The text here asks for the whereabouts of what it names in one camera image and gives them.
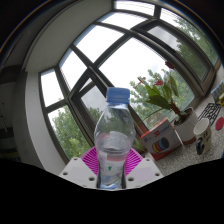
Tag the red-flowered plant in white pot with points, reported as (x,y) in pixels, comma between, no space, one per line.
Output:
(186,128)

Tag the clear blue-capped water bottle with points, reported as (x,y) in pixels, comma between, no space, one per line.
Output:
(114,140)

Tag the white and orange cardboard box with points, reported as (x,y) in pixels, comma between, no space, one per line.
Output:
(161,140)

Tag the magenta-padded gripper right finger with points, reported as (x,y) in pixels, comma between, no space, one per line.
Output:
(145,171)

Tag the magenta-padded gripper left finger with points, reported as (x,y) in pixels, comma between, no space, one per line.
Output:
(78,171)

